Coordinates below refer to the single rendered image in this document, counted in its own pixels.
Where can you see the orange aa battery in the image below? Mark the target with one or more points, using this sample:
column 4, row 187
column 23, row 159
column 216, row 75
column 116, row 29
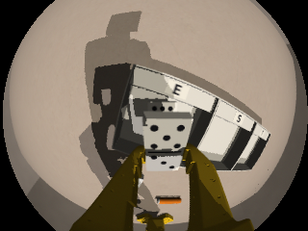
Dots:
column 161, row 200

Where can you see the white domino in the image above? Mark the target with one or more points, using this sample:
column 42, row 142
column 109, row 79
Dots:
column 165, row 136
column 169, row 106

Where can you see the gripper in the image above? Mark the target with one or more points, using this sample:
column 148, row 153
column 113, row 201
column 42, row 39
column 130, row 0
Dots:
column 113, row 209

